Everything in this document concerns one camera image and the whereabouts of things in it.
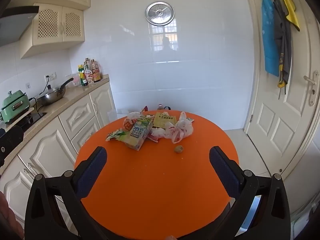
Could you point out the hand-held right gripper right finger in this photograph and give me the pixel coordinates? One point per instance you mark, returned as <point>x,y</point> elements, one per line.
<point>223,170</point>

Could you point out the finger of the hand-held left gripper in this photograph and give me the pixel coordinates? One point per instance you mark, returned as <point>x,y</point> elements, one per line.
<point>11,138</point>

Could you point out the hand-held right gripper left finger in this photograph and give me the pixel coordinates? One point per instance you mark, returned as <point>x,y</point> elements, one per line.
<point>92,170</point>

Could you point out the beige stone countertop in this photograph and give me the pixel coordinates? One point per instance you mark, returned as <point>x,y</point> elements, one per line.
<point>65,100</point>

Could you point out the round silver pot lid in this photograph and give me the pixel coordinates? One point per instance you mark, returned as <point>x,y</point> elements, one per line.
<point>160,13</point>

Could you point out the red rice bag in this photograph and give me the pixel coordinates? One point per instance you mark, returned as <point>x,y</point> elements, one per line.
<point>145,109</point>

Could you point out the white rice bag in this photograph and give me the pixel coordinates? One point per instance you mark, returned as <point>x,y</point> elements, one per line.
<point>117,115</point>

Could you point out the black induction hob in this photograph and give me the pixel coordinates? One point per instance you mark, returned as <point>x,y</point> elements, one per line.
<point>37,116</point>

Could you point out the green white wrapper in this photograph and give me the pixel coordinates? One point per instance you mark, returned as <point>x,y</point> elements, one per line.
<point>190,120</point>

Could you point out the large yellow oil bottle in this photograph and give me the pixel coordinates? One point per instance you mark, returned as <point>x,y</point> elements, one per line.
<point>160,107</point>

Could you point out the yellow cloth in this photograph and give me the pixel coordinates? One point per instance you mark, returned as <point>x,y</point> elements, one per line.
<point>291,7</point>

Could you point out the green yellow bottle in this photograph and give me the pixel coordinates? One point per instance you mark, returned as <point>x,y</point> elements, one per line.
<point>80,71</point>

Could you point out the white panel door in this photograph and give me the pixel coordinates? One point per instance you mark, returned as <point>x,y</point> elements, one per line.
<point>275,135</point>

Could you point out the green electric cooker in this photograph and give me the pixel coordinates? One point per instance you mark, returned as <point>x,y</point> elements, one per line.
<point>13,106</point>

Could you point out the small white red plastic bag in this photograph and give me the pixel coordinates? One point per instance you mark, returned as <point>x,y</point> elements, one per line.
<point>131,121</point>

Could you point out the dark soy sauce bottle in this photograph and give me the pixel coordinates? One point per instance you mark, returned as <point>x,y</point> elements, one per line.
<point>83,80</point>

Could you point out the yellow paper bag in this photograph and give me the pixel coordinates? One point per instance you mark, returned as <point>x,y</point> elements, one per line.
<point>162,120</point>

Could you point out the brown cap bottle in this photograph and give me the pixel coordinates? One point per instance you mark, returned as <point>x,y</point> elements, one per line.
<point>87,60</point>

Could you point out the cream lattice door cabinet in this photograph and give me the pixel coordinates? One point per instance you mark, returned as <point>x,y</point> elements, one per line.
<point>50,27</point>

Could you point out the white red printed plastic bag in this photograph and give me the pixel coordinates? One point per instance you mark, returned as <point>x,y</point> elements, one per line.
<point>181,127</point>

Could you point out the green snack wrapper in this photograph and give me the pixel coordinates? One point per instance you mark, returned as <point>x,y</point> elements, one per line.
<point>116,135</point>

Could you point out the grey apron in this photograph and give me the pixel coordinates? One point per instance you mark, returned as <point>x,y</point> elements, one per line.
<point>283,42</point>

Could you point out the blue apron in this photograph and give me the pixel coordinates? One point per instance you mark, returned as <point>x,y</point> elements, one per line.
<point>268,37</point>

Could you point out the pink container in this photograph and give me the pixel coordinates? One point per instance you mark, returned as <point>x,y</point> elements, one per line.
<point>76,81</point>

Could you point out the grey range hood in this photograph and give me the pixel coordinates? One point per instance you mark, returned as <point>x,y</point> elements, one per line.
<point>15,25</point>

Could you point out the person's left forearm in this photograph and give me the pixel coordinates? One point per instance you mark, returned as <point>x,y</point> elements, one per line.
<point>7,217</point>

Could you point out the red white label bottle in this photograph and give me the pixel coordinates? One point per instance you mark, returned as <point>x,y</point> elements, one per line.
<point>88,76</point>

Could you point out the cream kitchen base cabinet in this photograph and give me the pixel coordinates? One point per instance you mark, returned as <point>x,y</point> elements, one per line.
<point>45,150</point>

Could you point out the crumpled white tissue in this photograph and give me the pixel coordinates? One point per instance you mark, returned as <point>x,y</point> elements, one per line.
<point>157,133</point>

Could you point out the white double wall socket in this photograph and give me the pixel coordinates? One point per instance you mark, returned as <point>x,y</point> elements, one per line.
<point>50,76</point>

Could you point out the green blue drink carton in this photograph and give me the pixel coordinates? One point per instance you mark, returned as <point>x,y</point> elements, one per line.
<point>137,135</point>

